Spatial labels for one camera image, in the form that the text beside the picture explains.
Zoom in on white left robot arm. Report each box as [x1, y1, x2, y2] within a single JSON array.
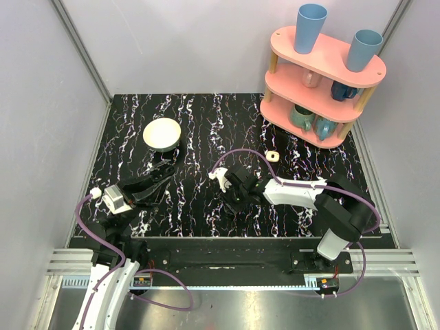
[[73, 174, 171, 329]]

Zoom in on cream and green bowl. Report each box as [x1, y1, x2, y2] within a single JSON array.
[[142, 118, 182, 153]]

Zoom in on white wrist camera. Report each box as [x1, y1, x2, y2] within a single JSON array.
[[208, 167, 232, 193], [89, 185, 133, 215]]

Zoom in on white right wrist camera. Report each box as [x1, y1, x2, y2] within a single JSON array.
[[208, 167, 232, 193]]

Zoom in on left blue plastic cup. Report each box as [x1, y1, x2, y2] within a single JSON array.
[[294, 3, 328, 54]]

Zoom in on green ceramic mug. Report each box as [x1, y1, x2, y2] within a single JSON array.
[[289, 104, 316, 131]]

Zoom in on white earbud case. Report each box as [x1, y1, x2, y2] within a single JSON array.
[[265, 151, 280, 163]]

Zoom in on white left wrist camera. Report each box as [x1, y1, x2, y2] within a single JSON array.
[[89, 185, 133, 215]]

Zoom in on light blue mug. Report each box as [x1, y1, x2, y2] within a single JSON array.
[[313, 116, 338, 141]]

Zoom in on pink three-tier shelf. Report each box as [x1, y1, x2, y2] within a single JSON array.
[[260, 26, 386, 149]]

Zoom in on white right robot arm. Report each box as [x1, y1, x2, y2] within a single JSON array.
[[209, 166, 379, 273]]

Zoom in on dark blue mug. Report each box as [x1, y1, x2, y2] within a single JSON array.
[[331, 81, 358, 102]]

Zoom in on pink mug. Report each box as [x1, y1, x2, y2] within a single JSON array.
[[302, 69, 322, 88]]

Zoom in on right blue plastic cup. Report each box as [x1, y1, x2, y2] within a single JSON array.
[[346, 30, 383, 72]]

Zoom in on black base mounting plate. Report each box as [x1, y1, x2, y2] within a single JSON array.
[[143, 237, 353, 275]]

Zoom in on blue plastic cup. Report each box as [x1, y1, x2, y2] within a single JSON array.
[[294, 3, 328, 54], [346, 30, 383, 72]]

